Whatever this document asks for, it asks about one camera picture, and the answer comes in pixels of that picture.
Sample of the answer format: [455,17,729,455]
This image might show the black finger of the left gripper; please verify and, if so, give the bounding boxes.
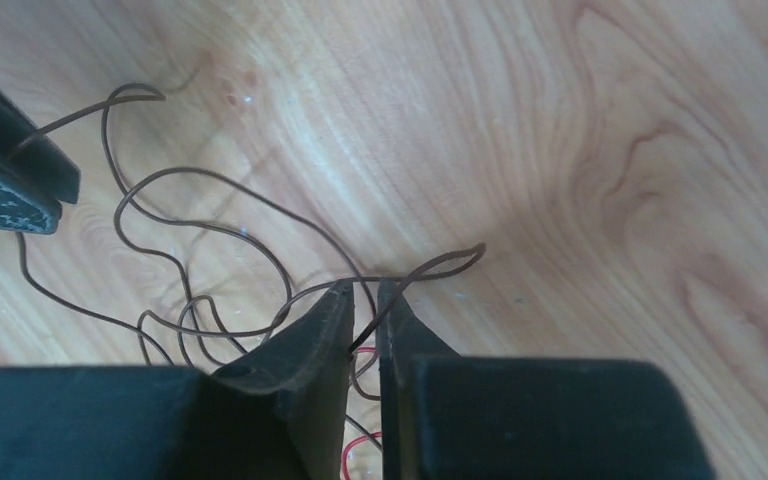
[0,91,81,235]

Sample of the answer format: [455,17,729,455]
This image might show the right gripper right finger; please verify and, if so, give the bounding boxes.
[377,280,716,479]

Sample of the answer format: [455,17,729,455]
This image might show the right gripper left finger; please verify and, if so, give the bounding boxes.
[0,281,354,479]

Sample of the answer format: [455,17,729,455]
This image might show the red cable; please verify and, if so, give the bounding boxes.
[340,345,384,480]

